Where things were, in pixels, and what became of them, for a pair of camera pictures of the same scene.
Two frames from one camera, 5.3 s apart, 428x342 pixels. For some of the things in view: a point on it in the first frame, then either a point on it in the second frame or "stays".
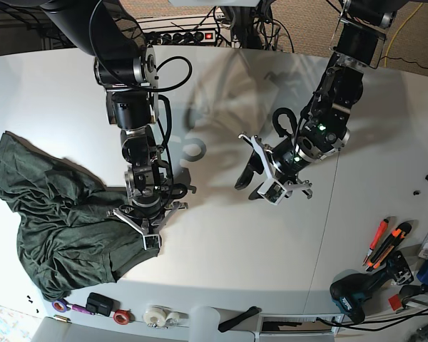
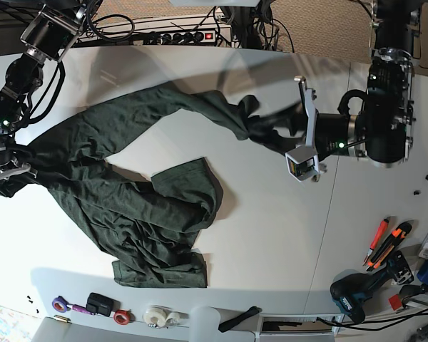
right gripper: [284, 160] to [332, 135]
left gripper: [148, 214] to [1, 162]
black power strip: [180, 37] stays
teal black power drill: [349, 288] stays
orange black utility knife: [389, 244] stays
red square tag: [395, 302] stays
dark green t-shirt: [67, 234] to [145, 224]
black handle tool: [252, 311] stays
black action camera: [99, 304] stays
